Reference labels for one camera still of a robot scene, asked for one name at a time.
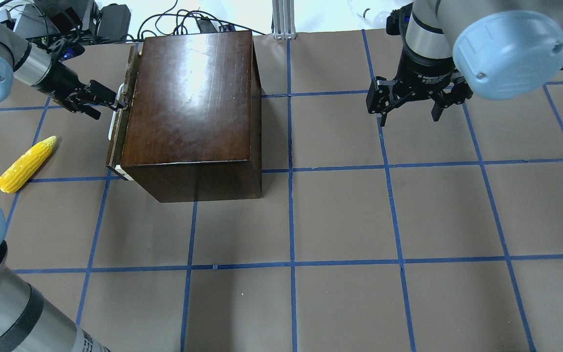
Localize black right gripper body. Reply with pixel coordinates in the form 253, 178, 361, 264
394, 46, 455, 101

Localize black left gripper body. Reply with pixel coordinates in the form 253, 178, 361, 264
32, 61, 84, 106

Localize wooden drawer with white handle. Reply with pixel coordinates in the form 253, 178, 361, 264
106, 46, 141, 181

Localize yellow corn cob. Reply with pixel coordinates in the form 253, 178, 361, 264
0, 135, 58, 194

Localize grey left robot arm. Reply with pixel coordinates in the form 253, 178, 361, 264
0, 23, 127, 120

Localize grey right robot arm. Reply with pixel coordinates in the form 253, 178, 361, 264
367, 0, 563, 125

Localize dark wooden drawer cabinet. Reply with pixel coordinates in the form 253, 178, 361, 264
120, 31, 263, 203

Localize black power adapter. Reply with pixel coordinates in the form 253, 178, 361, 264
96, 3, 131, 42

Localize aluminium frame post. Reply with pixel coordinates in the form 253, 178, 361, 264
272, 0, 297, 40

